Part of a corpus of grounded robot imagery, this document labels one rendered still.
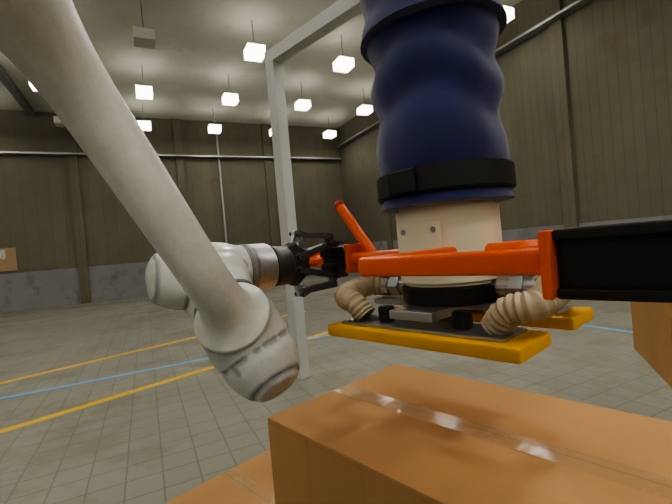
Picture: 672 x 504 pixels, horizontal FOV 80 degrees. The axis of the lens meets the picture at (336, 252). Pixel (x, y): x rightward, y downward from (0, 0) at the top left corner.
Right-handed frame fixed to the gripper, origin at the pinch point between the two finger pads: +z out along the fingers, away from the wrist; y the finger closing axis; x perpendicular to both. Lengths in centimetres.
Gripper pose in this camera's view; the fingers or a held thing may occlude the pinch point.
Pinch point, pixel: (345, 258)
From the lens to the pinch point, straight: 88.0
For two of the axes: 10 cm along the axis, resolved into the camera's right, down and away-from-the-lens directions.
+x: 6.8, -0.5, -7.3
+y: 0.9, 10.0, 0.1
